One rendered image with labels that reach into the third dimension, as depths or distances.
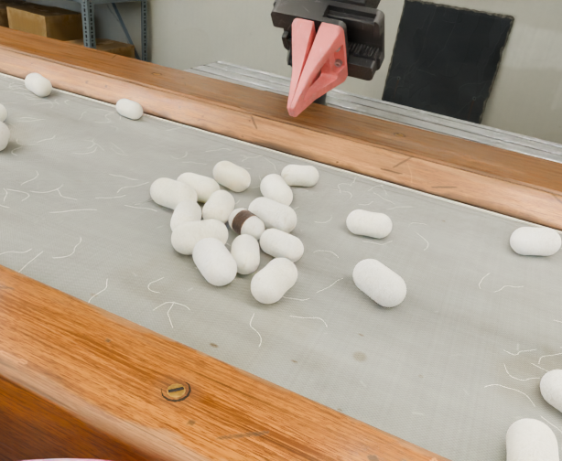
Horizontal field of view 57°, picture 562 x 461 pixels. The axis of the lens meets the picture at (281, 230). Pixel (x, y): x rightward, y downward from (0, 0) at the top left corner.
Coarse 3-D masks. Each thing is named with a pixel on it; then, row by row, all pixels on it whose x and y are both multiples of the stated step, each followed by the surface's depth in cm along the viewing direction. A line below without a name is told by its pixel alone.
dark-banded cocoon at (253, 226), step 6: (234, 210) 37; (240, 210) 37; (246, 222) 36; (252, 222) 36; (258, 222) 36; (246, 228) 36; (252, 228) 36; (258, 228) 36; (264, 228) 37; (252, 234) 36; (258, 234) 36
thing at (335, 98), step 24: (192, 72) 103; (216, 72) 105; (240, 72) 108; (264, 72) 110; (336, 96) 100; (360, 96) 103; (408, 120) 92; (432, 120) 94; (456, 120) 96; (504, 144) 87; (528, 144) 89; (552, 144) 90
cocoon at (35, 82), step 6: (30, 78) 58; (36, 78) 57; (42, 78) 57; (30, 84) 57; (36, 84) 57; (42, 84) 57; (48, 84) 58; (30, 90) 58; (36, 90) 57; (42, 90) 57; (48, 90) 58; (42, 96) 58
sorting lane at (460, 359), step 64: (64, 128) 51; (128, 128) 53; (192, 128) 55; (0, 192) 39; (64, 192) 40; (128, 192) 41; (256, 192) 44; (320, 192) 46; (384, 192) 47; (0, 256) 32; (64, 256) 33; (128, 256) 34; (320, 256) 36; (384, 256) 37; (448, 256) 39; (512, 256) 40; (192, 320) 29; (256, 320) 30; (320, 320) 30; (384, 320) 31; (448, 320) 32; (512, 320) 33; (320, 384) 26; (384, 384) 27; (448, 384) 27; (512, 384) 28; (448, 448) 24
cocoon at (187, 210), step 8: (184, 200) 37; (192, 200) 37; (176, 208) 37; (184, 208) 36; (192, 208) 36; (176, 216) 35; (184, 216) 35; (192, 216) 36; (200, 216) 37; (176, 224) 35
